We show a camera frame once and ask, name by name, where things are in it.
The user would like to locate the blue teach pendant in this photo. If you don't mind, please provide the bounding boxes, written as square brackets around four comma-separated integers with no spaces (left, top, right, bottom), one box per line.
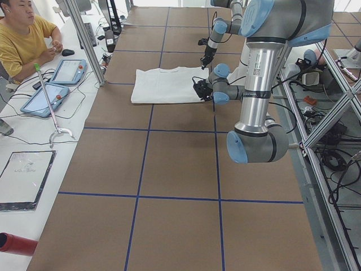
[20,82,69,117]
[50,59,87,85]

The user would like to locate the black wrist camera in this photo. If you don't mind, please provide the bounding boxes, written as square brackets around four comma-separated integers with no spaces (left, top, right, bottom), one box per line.
[197,38,209,46]

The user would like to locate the blue teach pendant far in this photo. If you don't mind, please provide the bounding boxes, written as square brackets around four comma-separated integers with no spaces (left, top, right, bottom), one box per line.
[50,59,87,85]

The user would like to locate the aluminium frame post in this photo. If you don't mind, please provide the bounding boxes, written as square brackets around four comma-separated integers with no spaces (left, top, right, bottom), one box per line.
[64,0,105,86]

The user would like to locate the black computer mouse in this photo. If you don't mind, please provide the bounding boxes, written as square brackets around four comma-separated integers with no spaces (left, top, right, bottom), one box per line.
[61,49,74,56]

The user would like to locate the white long-sleeve printed shirt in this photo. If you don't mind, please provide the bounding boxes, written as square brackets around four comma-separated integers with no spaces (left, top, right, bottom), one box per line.
[131,67,209,104]

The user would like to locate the black keyboard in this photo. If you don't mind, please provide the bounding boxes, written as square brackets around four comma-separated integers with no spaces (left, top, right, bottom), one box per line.
[84,23,97,47]

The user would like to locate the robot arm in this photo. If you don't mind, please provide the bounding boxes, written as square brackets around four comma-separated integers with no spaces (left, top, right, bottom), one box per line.
[198,0,244,69]
[193,1,334,163]

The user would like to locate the red bottle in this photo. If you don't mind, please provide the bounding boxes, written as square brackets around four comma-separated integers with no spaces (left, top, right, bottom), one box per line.
[1,233,38,256]

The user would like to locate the man in yellow shirt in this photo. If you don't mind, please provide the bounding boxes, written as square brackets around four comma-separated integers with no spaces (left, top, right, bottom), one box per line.
[1,1,63,84]

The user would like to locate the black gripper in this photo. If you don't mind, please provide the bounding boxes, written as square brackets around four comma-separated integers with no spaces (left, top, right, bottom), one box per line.
[200,45,217,70]
[193,79,213,100]

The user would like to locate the blue teach pendant near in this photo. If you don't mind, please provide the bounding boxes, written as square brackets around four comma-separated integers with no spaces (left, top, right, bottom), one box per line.
[20,82,69,117]

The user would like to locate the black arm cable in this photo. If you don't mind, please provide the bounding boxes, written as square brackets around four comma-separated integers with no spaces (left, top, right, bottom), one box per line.
[191,75,298,135]

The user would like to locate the metal reacher grabber stick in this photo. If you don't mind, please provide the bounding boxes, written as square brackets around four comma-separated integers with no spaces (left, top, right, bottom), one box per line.
[34,63,75,148]

